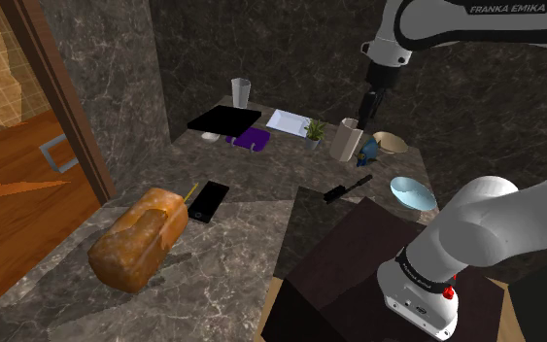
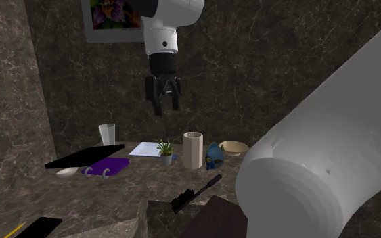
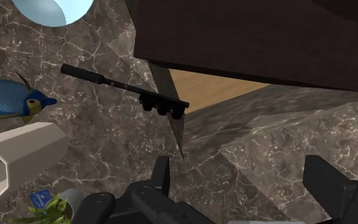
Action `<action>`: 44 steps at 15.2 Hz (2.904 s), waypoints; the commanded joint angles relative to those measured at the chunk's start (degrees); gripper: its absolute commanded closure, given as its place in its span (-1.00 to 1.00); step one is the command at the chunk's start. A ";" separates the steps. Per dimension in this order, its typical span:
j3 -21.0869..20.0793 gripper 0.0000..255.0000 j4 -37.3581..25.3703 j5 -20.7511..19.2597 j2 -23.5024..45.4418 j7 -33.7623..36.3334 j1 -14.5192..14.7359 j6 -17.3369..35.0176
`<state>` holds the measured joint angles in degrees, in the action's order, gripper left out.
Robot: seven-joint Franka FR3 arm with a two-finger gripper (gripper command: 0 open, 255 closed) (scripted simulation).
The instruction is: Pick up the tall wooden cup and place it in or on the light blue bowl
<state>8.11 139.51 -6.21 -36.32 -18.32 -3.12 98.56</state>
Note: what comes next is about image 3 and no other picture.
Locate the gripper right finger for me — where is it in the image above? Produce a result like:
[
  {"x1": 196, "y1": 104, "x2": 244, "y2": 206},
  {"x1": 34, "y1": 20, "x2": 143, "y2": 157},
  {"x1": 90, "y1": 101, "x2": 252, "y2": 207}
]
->
[{"x1": 302, "y1": 155, "x2": 358, "y2": 224}]

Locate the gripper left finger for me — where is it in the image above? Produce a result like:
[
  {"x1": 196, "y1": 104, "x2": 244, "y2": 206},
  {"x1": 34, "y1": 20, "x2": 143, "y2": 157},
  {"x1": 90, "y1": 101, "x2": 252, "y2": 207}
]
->
[{"x1": 72, "y1": 156, "x2": 217, "y2": 224}]

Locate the green plant in grey pot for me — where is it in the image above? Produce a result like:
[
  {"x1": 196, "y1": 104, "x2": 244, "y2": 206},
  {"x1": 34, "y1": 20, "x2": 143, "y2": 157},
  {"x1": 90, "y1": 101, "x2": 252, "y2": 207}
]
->
[{"x1": 6, "y1": 188, "x2": 84, "y2": 224}]

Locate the beige octagonal vase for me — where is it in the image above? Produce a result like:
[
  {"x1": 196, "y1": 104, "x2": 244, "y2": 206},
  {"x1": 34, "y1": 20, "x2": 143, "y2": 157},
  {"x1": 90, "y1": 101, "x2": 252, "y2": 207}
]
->
[{"x1": 0, "y1": 122, "x2": 69, "y2": 204}]

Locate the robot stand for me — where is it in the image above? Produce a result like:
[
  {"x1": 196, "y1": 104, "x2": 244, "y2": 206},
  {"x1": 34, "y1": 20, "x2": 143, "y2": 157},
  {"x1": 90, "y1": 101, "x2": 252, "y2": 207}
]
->
[{"x1": 125, "y1": 0, "x2": 358, "y2": 93}]

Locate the blue and yellow fish figure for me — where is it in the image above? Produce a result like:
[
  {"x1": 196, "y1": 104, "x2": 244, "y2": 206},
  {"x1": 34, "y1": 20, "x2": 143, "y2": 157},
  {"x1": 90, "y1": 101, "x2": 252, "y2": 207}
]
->
[{"x1": 0, "y1": 72, "x2": 58, "y2": 124}]

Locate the light blue bowl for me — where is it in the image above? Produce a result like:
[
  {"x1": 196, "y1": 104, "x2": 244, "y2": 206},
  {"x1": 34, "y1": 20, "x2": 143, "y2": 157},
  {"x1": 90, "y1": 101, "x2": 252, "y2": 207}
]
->
[{"x1": 11, "y1": 0, "x2": 95, "y2": 28}]

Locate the black long-handled kitchen tool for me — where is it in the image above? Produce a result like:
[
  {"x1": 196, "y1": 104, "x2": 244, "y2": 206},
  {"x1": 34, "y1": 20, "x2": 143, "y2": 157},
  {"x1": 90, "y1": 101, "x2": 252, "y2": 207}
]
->
[{"x1": 60, "y1": 64, "x2": 190, "y2": 120}]

